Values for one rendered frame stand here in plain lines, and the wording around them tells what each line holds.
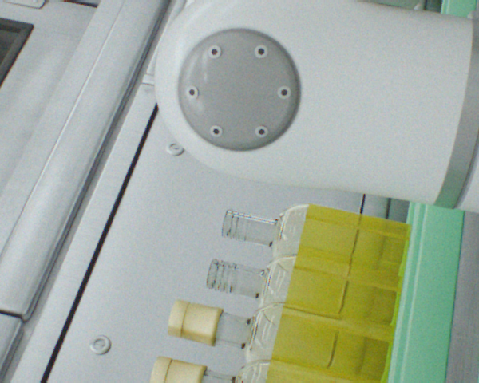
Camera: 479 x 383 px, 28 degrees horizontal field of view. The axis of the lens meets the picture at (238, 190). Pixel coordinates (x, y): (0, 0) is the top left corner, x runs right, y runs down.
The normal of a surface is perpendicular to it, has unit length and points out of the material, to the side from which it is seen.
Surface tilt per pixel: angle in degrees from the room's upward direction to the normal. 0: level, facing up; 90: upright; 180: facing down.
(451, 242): 90
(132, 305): 90
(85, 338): 90
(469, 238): 90
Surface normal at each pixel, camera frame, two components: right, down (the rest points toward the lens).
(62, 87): 0.04, -0.63
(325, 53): 0.09, -0.11
